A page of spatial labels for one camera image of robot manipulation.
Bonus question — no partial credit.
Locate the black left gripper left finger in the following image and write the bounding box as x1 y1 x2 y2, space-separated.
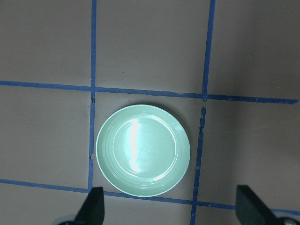
74 187 105 225

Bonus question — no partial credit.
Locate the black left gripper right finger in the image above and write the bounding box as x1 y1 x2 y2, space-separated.
235 185 281 225

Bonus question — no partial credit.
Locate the blue tape strip lower horizontal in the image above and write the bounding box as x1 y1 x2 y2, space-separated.
0 179 300 216

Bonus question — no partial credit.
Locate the blue tape strip horizontal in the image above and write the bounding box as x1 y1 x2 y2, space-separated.
0 179 300 216
0 80 300 105

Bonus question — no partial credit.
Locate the blue tape strip right vertical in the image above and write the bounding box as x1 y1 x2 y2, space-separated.
190 0 216 225

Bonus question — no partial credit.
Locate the blue tape strip vertical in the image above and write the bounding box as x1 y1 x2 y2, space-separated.
88 0 97 191
190 0 216 225

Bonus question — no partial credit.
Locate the light green round plate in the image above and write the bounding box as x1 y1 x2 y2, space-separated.
96 105 190 197

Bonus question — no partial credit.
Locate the blue tape strip upper horizontal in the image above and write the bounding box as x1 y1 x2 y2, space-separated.
0 80 300 105

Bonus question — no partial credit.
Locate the blue tape strip left vertical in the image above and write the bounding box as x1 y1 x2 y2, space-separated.
88 0 97 191

